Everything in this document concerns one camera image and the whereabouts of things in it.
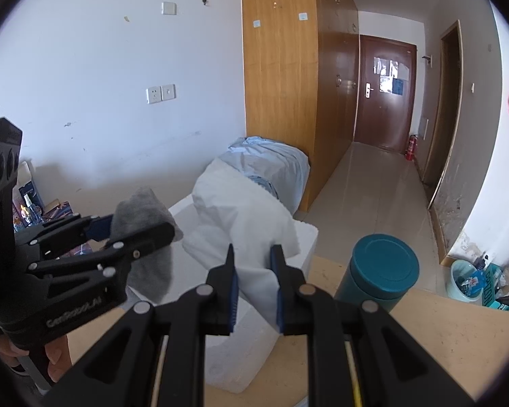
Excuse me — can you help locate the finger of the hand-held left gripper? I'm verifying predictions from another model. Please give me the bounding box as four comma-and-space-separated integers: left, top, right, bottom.
25, 220, 176, 299
15, 214, 113, 260

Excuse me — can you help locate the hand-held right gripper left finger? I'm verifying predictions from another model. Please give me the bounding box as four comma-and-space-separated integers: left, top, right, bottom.
42, 244, 240, 407

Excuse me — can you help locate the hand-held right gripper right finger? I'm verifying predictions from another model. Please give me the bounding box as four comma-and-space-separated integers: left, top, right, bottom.
269, 244, 478, 407

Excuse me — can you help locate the grey cloth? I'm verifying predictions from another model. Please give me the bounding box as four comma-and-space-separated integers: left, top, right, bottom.
110, 186, 184, 302

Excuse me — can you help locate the white foam box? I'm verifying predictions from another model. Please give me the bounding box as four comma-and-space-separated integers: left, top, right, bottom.
125, 195, 320, 393

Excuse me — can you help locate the white plastic bag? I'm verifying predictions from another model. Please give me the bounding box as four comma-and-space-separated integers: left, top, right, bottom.
182, 159, 302, 333

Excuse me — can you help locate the person's left hand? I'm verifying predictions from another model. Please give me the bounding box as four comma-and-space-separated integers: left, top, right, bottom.
0, 334, 74, 384

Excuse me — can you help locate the dark printed cloth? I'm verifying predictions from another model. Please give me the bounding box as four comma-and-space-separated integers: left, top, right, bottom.
12, 198, 109, 259

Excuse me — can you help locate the teal cylindrical container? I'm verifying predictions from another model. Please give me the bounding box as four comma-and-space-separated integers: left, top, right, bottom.
334, 234, 420, 313

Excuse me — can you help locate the light blue sheet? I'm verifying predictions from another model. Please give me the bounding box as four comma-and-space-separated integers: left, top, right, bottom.
218, 136, 310, 213

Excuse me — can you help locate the light blue trash bin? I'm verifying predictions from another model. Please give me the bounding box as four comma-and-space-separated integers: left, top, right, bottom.
446, 259, 488, 304

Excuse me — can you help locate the dark brown door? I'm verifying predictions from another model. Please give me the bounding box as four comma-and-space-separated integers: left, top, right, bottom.
354, 34, 418, 153

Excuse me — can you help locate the wooden wardrobe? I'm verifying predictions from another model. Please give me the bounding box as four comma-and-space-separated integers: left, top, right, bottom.
241, 0, 360, 213

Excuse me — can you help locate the green carton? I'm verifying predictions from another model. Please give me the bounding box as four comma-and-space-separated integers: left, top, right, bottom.
481, 263, 509, 310

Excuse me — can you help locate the wooden doorway frame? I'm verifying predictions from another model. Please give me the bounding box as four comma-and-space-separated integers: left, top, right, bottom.
422, 20, 464, 187

